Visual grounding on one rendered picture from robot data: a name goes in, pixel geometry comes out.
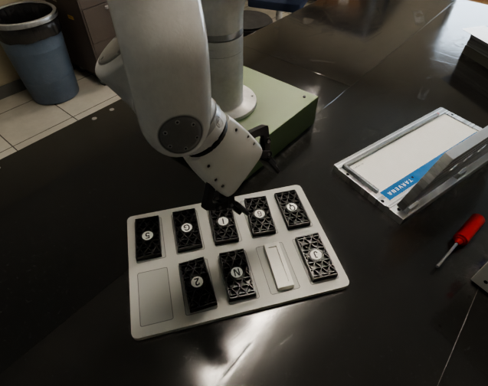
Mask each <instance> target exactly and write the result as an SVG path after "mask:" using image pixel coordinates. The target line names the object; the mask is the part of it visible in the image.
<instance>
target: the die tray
mask: <svg viewBox="0 0 488 386"><path fill-rule="evenodd" d="M293 189H295V190H296V193H297V194H298V197H299V199H300V201H301V203H302V205H303V207H304V209H305V211H306V213H307V215H308V218H309V220H310V225H309V226H305V227H298V228H294V229H290V230H288V228H287V226H286V223H285V221H284V219H283V216H282V214H281V212H280V209H279V207H278V204H277V202H276V199H275V197H274V193H277V192H282V191H289V190H293ZM260 196H266V198H267V202H268V205H269V208H270V213H271V215H272V218H273V222H274V225H275V228H276V233H275V234H268V235H262V236H256V237H253V235H252V232H251V226H250V223H249V220H248V216H247V215H246V214H244V213H241V215H239V214H237V213H236V212H234V211H233V210H232V211H233V215H234V220H235V224H236V227H237V232H238V236H239V241H237V242H232V243H227V244H219V245H215V238H214V234H213V230H212V225H211V217H210V213H209V211H206V210H205V209H204V208H202V207H201V203H199V204H192V205H187V206H183V207H179V208H172V209H167V210H163V211H156V212H151V213H147V214H140V215H136V216H132V217H130V218H128V220H127V236H128V257H129V297H130V318H131V334H132V337H133V338H134V339H135V340H136V341H140V340H143V339H149V338H152V337H156V336H159V335H164V334H168V333H171V332H177V331H180V330H183V329H188V328H191V327H195V326H198V325H204V324H207V323H210V322H216V321H219V320H222V319H228V318H231V317H235V316H240V315H243V314H247V313H250V312H256V311H259V310H262V309H267V308H270V307H274V306H279V305H283V304H286V303H291V302H295V301H298V300H301V299H307V298H310V297H314V296H319V295H322V294H326V293H331V292H335V291H338V290H343V289H345V288H347V286H348V285H349V279H348V277H347V276H346V273H345V271H344V269H343V268H342V265H341V263H340V262H339V259H338V257H337V256H336V254H335V252H334V250H333V248H332V246H331V244H330V242H329V240H328V238H327V236H326V234H325V232H324V231H323V229H322V227H321V225H320V223H319V221H318V219H317V217H316V215H315V213H314V211H313V209H312V207H311V206H310V203H309V202H308V200H307V198H306V196H305V194H304V192H303V189H302V188H301V187H300V186H299V185H291V186H287V187H283V188H275V189H271V190H267V191H260V192H255V193H251V194H247V195H239V196H235V197H234V200H235V201H237V202H239V203H240V204H241V205H242V206H244V207H245V203H244V199H245V198H254V197H260ZM191 208H195V212H196V216H197V220H198V227H199V230H200V235H201V242H202V246H203V247H202V248H198V249H194V250H187V251H183V252H178V247H177V241H176V236H175V225H174V220H173V214H172V212H175V211H182V210H187V209H191ZM245 208H246V207H245ZM156 215H158V216H159V223H160V234H161V245H162V257H156V258H151V259H147V260H139V261H137V260H136V228H135V219H138V218H147V217H152V216H156ZM314 233H319V235H320V237H321V239H322V241H323V243H324V245H325V247H326V250H327V252H328V254H329V256H330V258H331V260H332V262H333V264H334V266H335V268H336V270H337V272H338V276H337V277H333V278H329V279H326V280H320V281H316V282H313V281H312V280H311V277H310V274H309V272H308V270H307V268H306V265H305V263H304V261H303V258H302V256H301V253H300V251H299V248H298V246H297V245H296V241H295V239H296V237H299V236H303V235H307V234H314ZM277 241H279V244H280V247H281V250H282V252H283V255H284V258H285V261H286V262H287V266H288V269H289V271H290V275H291V277H292V279H293V283H294V287H293V288H290V289H284V290H281V291H277V287H276V284H275V282H274V279H273V275H272V273H271V270H270V265H269V263H268V260H267V256H266V254H265V251H264V244H269V243H273V242H277ZM242 248H244V252H245V256H246V258H247V264H248V266H249V270H250V272H251V277H252V280H253V283H254V288H255V291H256V296H253V297H250V298H246V299H239V300H236V301H233V302H229V298H228V291H227V288H226V284H225V281H224V274H223V270H222V267H221V261H220V257H219V253H224V252H228V251H232V250H239V249H242ZM199 257H204V259H205V263H206V267H207V269H208V274H209V276H210V279H211V284H212V286H213V290H214V292H215V297H216V300H217V303H218V304H217V305H216V306H212V307H208V308H206V309H202V310H199V311H197V312H192V313H190V309H189V306H188V300H187V296H186V293H185V287H184V284H183V281H182V275H181V271H180V268H179V263H183V262H185V261H189V260H194V259H197V258H199Z"/></svg>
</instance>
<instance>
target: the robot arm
mask: <svg viewBox="0 0 488 386"><path fill-rule="evenodd" d="M245 2H246V0H107V4H108V7H109V10H110V15H111V18H112V22H113V26H114V30H115V33H116V37H115V38H114V39H113V40H112V41H111V42H110V43H109V44H108V45H107V46H106V47H105V48H104V50H103V52H102V53H101V55H100V56H99V58H98V60H97V63H96V66H95V73H96V75H97V76H98V78H99V79H101V80H102V81H103V82H104V83H105V84H106V85H107V86H108V87H109V88H110V89H111V90H112V91H113V92H114V93H116V94H117V95H118V96H119V97H120V98H121V99H122V100H124V101H125V102H126V103H127V104H128V105H129V106H130V107H131V108H132V110H133V111H134V113H135V114H136V116H137V119H138V122H139V127H140V129H141V131H142V134H143V135H144V137H145V138H146V140H147V142H148V143H149V144H150V145H151V147H153V148H154V149H155V150H156V151H158V152H160V153H162V154H163V155H167V156H169V157H176V158H177V157H183V158H184V159H185V161H186V162H187V163H188V165H189V166H190V167H191V168H192V170H193V171H194V172H195V173H196V174H197V175H198V176H199V177H200V178H201V179H202V180H203V181H204V182H205V183H206V185H205V191H204V194H203V199H202V202H201V207H202V208H204V209H205V210H206V211H214V210H218V211H220V210H223V209H226V208H230V209H232V210H233V211H234V212H236V213H237V214H239V215H241V213H244V214H246V215H247V216H248V215H249V214H250V212H249V211H248V210H247V209H246V208H245V207H244V206H242V205H241V204H240V203H239V202H237V201H235V200H234V193H235V192H236V191H237V189H238V188H239V187H240V185H241V184H242V182H243V181H244V180H245V178H246V177H247V176H248V174H249V173H250V172H251V170H252V169H253V167H254V166H255V165H256V164H257V162H258V160H259V161H260V162H261V163H262V164H263V165H264V167H265V168H266V169H268V170H270V171H272V172H275V173H277V174H278V173H280V170H279V169H278V167H277V163H276V162H275V160H274V159H273V158H272V152H271V151H270V138H269V135H270V134H269V128H268V126H267V125H264V124H261V125H259V126H256V127H254V128H253V129H249V130H248V131H247V130H246V129H245V128H244V127H243V126H241V125H240V124H239V123H238V122H236V121H238V120H241V119H243V118H245V117H247V116H249V115H250V114H251V113H252V112H253V111H254V109H255V107H256V104H257V98H256V96H255V94H254V92H253V91H252V90H251V89H250V88H248V87H246V86H245V85H243V24H244V5H245ZM258 136H260V140H259V143H258V142H257V140H256V139H255V138H256V137H258ZM216 190H217V191H218V192H219V198H220V199H218V200H215V201H213V197H214V194H215V191H216Z"/></svg>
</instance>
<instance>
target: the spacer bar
mask: <svg viewBox="0 0 488 386"><path fill-rule="evenodd" d="M264 251H265V254H266V256H267V260H268V263H269V265H270V270H271V273H272V275H273V279H274V282H275V284H276V287H277V291H281V290H287V289H290V288H293V287H294V283H293V279H292V277H291V275H290V271H289V269H288V266H287V262H286V261H285V258H284V255H283V252H282V250H281V247H280V244H279V241H277V242H273V243H269V244H264Z"/></svg>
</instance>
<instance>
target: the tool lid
mask: <svg viewBox="0 0 488 386"><path fill-rule="evenodd" d="M487 153H488V126H486V127H485V128H483V129H481V130H480V131H479V132H476V133H475V134H473V135H472V136H471V137H469V138H467V139H465V140H464V141H462V142H461V143H459V144H458V145H456V146H454V147H453V148H452V149H450V150H448V151H446V152H445V153H444V154H443V155H442V156H441V157H440V158H439V159H438V160H437V161H436V163H435V164H434V165H433V166H432V167H431V168H430V169H429V170H428V171H427V173H426V174H425V175H424V176H423V177H422V178H421V179H420V180H419V181H418V183H417V184H416V185H415V186H414V187H413V188H412V189H411V190H410V191H409V192H408V193H407V194H406V195H405V196H404V197H403V198H402V199H401V200H400V201H399V202H398V204H397V206H398V207H399V208H400V209H401V210H402V211H404V210H405V209H407V208H408V207H409V206H410V205H411V204H413V203H415V202H416V201H419V200H420V199H421V198H423V197H424V196H425V195H427V194H429V193H430V192H432V191H433V190H434V189H435V188H437V187H439V186H440V185H442V184H443V183H445V182H446V181H447V180H449V179H450V178H452V177H454V176H455V175H456V174H457V173H459V172H460V171H461V170H462V169H464V168H466V167H467V166H469V165H471V164H472V163H474V162H475V161H476V160H478V159H479V158H481V157H482V156H484V155H485V154H487Z"/></svg>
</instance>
